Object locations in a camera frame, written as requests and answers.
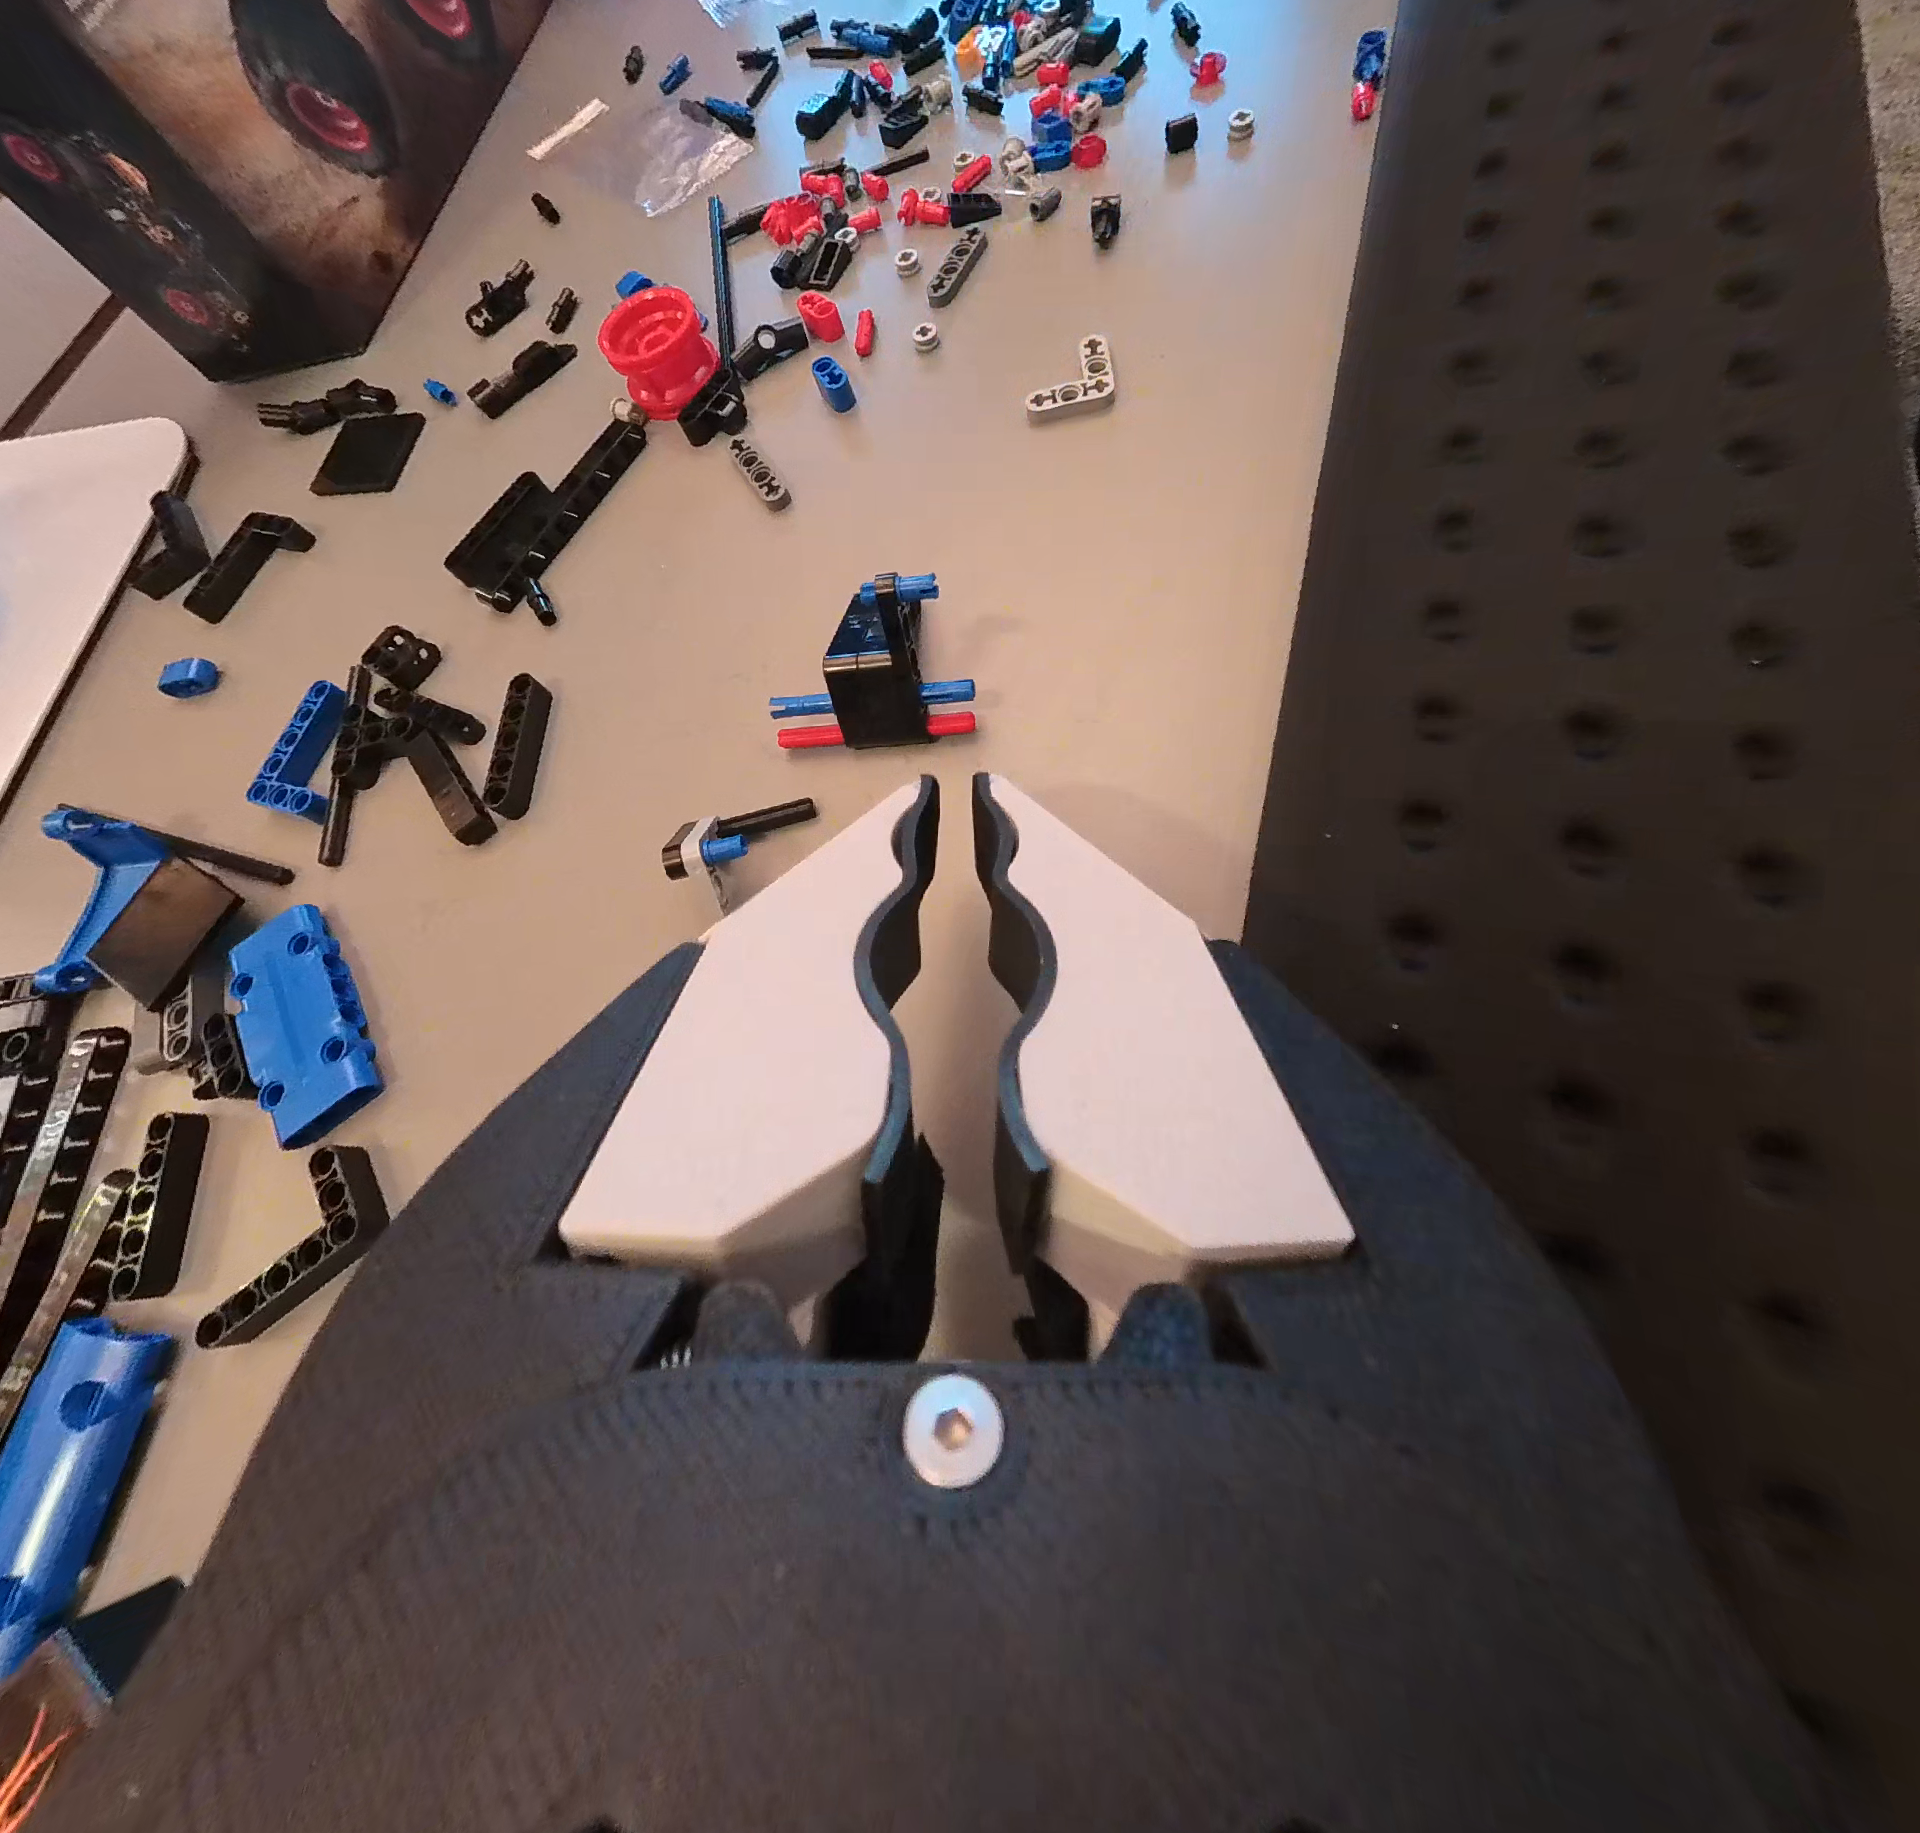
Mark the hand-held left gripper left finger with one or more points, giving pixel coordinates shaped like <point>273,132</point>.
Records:
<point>736,1114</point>

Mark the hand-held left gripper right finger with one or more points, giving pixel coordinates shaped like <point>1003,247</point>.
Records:
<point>1185,1114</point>

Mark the black short axle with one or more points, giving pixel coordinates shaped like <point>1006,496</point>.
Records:
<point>773,816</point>

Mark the small black blue brick assembly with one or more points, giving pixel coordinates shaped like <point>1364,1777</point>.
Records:
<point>877,694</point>

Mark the pile of small pins connectors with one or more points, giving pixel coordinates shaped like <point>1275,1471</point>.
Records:
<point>960,167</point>

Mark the grey desk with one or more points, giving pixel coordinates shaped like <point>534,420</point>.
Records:
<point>1126,633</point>

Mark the black angled beam flat plate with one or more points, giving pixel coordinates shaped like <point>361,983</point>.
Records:
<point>517,746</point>

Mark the black angled beam with connector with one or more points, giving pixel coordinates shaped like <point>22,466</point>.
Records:
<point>300,1254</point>

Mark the black small thick connector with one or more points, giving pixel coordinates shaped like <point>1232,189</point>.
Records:
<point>226,1061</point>

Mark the black connector cluster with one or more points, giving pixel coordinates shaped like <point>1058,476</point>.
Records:
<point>406,716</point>

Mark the black long axle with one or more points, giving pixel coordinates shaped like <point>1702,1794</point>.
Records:
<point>241,860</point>
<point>345,767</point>
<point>722,282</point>

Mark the dark grey short beam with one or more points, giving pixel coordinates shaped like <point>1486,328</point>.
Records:
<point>180,1017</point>

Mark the blue angled beam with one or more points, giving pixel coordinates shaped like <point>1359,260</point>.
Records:
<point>293,752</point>

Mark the black square tile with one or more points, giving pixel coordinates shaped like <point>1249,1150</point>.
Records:
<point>367,452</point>
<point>166,933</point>

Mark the black medium straight beam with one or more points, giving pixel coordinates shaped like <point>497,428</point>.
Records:
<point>577,506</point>

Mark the black short straight beam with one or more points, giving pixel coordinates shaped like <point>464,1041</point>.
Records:
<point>495,533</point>

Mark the grey short flat beam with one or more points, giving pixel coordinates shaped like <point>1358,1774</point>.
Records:
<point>762,472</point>

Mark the blue short two-hole beam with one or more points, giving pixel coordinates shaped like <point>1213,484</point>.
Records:
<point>192,676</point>

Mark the black connector pair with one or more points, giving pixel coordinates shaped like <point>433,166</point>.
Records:
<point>713,407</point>

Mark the white small angle connector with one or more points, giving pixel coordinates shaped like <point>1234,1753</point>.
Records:
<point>1073,393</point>

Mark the blue small connector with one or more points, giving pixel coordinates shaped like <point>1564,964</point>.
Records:
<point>832,377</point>

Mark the blue curved panel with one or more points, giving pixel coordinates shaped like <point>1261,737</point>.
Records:
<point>75,1488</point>

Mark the red wheel rim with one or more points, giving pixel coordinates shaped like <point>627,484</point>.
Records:
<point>652,348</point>

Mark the black linked connectors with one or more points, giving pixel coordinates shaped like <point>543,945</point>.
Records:
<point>323,407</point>

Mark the black forked connector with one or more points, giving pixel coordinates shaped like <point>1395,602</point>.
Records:
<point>499,300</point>

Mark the large clear plastic bag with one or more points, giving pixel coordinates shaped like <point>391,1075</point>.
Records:
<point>683,161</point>

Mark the black toy set box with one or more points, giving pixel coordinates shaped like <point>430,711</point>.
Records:
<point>151,183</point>

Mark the black rectangular frame brick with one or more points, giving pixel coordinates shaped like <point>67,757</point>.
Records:
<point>30,1032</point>

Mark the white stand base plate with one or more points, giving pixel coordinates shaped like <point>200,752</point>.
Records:
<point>75,587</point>

